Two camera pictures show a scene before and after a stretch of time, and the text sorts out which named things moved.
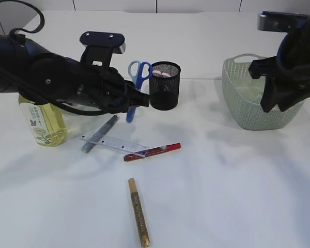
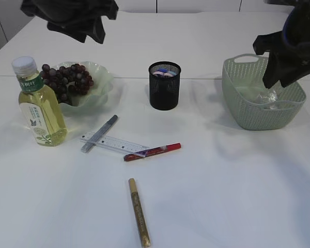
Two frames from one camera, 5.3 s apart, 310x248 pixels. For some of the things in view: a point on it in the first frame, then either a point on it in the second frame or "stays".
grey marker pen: x=89 y=145 stays
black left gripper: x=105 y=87 to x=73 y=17
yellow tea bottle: x=46 y=122 stays
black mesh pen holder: x=164 y=86 stays
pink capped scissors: x=163 y=74 stays
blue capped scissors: x=138 y=70 to x=165 y=70
